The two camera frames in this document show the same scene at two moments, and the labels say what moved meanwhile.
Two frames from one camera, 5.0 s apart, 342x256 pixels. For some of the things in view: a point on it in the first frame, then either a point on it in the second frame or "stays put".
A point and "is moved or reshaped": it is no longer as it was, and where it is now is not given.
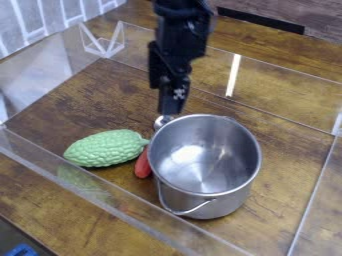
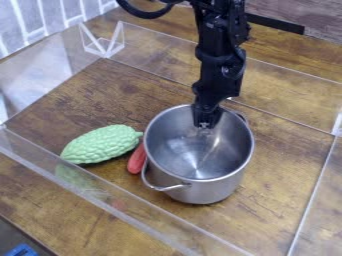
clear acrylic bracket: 99,46 stays put
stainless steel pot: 205,158 is moved or reshaped
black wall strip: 261,20 stays put
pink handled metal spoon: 142,167 -> 137,160
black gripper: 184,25 -> 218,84
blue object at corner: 22,250 stays put
